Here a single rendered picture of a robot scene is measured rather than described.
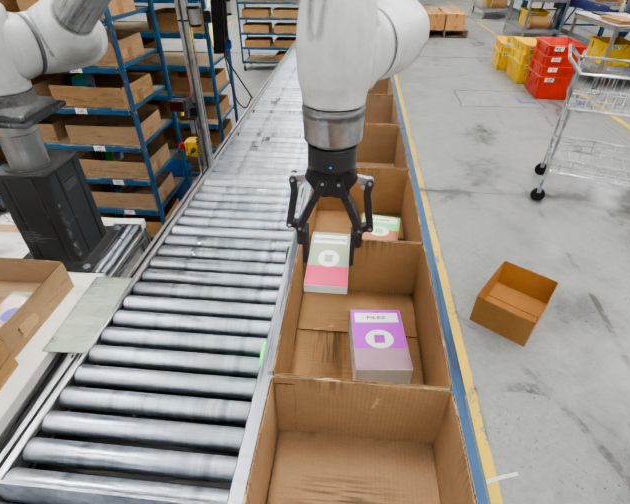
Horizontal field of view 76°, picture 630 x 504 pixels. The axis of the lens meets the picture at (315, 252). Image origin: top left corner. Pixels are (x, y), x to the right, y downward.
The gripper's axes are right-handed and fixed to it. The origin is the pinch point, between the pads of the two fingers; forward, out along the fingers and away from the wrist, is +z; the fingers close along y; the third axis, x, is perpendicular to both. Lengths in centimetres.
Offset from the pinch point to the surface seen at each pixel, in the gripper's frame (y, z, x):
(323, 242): 1.3, 2.2, -4.6
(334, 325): -1.6, 27.5, -6.2
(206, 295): 39, 43, -29
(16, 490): 56, 39, 31
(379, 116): -15, 22, -136
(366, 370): -8.5, 21.1, 10.4
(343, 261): -2.8, 2.2, 0.9
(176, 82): 127, 38, -238
